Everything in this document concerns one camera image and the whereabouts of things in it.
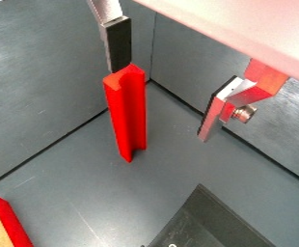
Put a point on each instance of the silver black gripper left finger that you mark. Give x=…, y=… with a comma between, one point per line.
x=115, y=32

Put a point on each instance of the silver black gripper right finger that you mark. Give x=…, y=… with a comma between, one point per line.
x=231, y=101

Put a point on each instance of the red wooden shape board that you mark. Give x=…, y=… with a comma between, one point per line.
x=12, y=233

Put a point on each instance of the black curved holder stand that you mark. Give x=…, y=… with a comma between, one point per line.
x=204, y=223

